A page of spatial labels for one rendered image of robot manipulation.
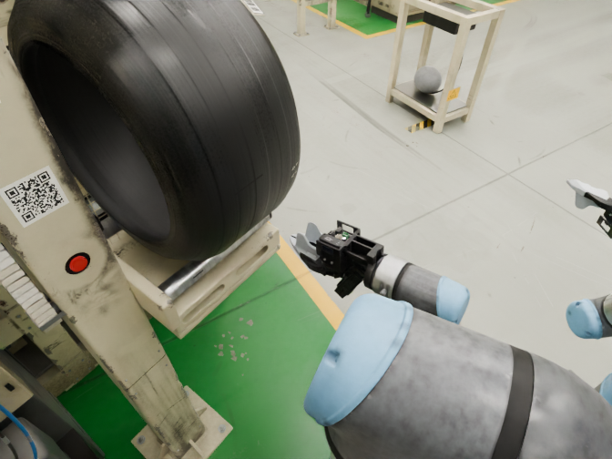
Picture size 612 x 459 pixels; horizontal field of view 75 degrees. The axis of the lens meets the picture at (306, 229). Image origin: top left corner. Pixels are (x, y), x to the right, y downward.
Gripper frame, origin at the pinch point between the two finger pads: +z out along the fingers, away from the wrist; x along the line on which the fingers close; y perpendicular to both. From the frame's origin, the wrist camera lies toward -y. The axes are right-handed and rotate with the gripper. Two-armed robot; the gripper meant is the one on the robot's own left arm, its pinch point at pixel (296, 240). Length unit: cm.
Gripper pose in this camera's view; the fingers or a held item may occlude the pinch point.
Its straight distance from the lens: 84.1
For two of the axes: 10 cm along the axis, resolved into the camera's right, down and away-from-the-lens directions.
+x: -6.1, 5.6, -5.6
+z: -7.9, -3.4, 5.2
